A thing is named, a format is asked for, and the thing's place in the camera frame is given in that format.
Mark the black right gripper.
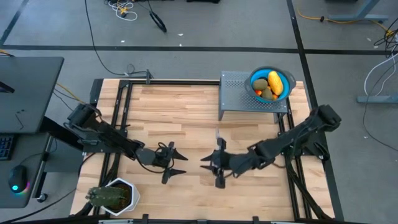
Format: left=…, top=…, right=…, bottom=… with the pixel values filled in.
left=200, top=138, right=242, bottom=189

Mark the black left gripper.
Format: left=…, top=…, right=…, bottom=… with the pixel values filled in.
left=136, top=142, right=189, bottom=185

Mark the blue collapsible colander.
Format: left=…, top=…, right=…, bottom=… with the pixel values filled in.
left=244, top=66, right=297, bottom=104

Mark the yellow mango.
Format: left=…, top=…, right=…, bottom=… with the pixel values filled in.
left=267, top=70, right=284, bottom=96

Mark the white hexagonal plant pot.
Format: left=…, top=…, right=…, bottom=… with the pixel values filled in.
left=104, top=177, right=141, bottom=217

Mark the grey perforated metal stand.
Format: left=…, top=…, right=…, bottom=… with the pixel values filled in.
left=218, top=70, right=289, bottom=121

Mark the green cactus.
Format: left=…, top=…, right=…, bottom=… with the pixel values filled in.
left=86, top=185, right=127, bottom=208

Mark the grey desk surface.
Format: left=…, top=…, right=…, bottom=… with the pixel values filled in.
left=0, top=133, right=47, bottom=209

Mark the black glowing computer mouse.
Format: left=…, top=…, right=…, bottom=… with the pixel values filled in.
left=7, top=164, right=31, bottom=194

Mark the dark grey desk top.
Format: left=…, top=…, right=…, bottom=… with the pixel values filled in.
left=0, top=57, right=65, bottom=134

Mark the black keyboard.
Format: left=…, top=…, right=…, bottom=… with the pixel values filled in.
left=0, top=135, right=18, bottom=162

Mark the grey desk foot bar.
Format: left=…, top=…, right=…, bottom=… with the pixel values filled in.
left=356, top=95, right=398, bottom=104

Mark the grey desk leg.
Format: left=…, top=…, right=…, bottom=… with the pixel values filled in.
left=325, top=0, right=389, bottom=23

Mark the yellow floor cable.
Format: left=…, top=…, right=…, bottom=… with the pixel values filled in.
left=55, top=82, right=95, bottom=110
left=297, top=11, right=396, bottom=37

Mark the black strap loop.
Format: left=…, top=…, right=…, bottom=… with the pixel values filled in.
left=146, top=0, right=168, bottom=34

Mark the thin black floor cable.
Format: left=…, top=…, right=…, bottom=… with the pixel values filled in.
left=83, top=0, right=153, bottom=77
left=362, top=62, right=398, bottom=153

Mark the white cable bundle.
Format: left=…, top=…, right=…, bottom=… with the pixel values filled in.
left=107, top=0, right=138, bottom=22

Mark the white floor cable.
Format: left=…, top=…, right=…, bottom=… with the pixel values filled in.
left=363, top=51, right=398, bottom=97

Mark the black cable bunch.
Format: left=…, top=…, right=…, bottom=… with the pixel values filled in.
left=374, top=26, right=398, bottom=58

